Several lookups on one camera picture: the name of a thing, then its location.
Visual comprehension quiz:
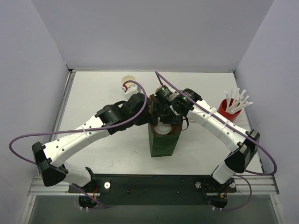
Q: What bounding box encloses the white plastic cup lid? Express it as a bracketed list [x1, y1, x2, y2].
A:
[154, 125, 172, 136]

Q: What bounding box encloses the white paper coffee cup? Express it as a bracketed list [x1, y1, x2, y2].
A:
[154, 125, 172, 136]

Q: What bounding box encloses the brown green paper bag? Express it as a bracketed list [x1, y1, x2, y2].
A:
[148, 94, 182, 157]

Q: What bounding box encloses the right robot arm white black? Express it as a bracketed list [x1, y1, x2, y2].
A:
[153, 85, 260, 184]

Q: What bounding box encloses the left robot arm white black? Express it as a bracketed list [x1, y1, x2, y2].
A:
[32, 93, 151, 192]

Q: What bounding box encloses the red straw holder cup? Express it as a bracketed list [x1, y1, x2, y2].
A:
[217, 99, 241, 122]

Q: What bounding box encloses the white wrapped straws bundle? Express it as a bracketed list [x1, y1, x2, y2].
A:
[224, 88, 253, 113]

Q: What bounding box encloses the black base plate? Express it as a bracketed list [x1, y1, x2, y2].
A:
[78, 174, 236, 209]

